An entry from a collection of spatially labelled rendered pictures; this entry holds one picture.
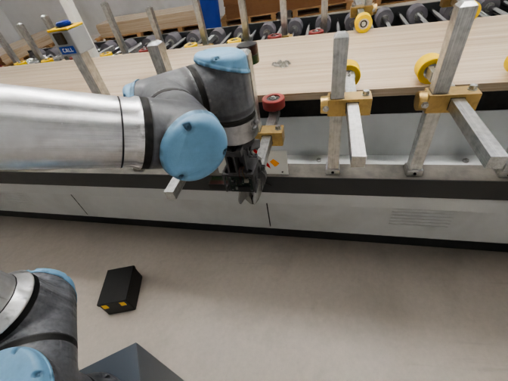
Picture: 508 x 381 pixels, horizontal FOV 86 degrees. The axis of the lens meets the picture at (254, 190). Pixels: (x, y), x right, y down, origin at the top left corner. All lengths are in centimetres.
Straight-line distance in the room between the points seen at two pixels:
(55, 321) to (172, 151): 50
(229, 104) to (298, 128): 65
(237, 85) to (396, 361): 124
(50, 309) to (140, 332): 91
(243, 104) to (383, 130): 73
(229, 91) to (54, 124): 27
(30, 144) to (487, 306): 165
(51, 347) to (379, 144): 113
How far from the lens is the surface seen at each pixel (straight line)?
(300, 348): 139
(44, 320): 73
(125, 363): 87
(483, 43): 149
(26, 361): 65
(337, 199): 108
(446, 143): 124
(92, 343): 172
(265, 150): 82
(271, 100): 101
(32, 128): 33
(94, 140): 33
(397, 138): 118
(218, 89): 49
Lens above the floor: 133
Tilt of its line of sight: 42 degrees down
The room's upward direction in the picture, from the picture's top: 11 degrees counter-clockwise
